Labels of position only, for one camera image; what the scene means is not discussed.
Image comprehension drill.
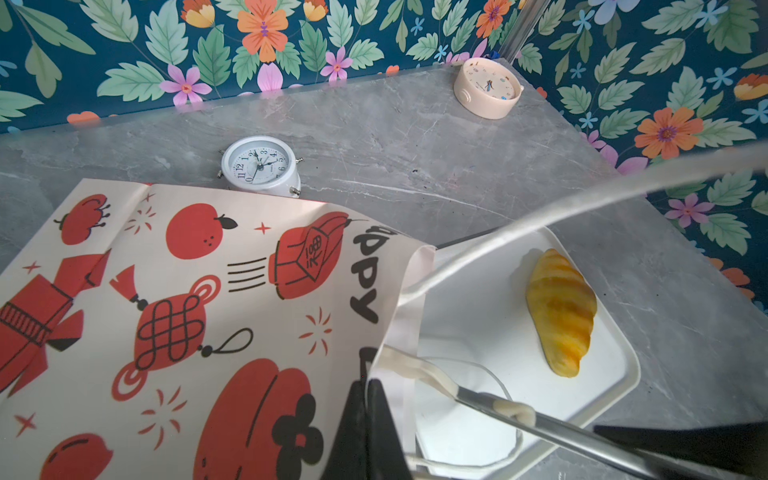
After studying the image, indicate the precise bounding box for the pink round clock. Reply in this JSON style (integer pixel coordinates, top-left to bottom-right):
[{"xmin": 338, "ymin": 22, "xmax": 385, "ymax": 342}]
[{"xmin": 453, "ymin": 58, "xmax": 524, "ymax": 120}]

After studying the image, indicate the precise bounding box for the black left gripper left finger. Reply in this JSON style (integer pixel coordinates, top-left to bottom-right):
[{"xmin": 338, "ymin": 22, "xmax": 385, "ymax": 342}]
[{"xmin": 321, "ymin": 379, "xmax": 413, "ymax": 480}]

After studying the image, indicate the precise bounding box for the red white paper bag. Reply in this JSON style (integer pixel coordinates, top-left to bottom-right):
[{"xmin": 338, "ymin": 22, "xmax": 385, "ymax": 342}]
[{"xmin": 1, "ymin": 143, "xmax": 767, "ymax": 479}]

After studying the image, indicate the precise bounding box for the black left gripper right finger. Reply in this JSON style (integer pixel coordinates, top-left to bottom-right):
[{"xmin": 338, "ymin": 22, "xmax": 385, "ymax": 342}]
[{"xmin": 593, "ymin": 422, "xmax": 767, "ymax": 479}]

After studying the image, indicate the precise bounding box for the yellow fake croissant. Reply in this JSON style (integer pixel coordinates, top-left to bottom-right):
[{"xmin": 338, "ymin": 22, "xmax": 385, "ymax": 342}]
[{"xmin": 526, "ymin": 249, "xmax": 598, "ymax": 378}]

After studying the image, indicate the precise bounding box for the white plastic tray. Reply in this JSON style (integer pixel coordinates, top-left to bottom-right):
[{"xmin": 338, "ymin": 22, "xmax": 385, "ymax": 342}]
[{"xmin": 414, "ymin": 229, "xmax": 641, "ymax": 479}]

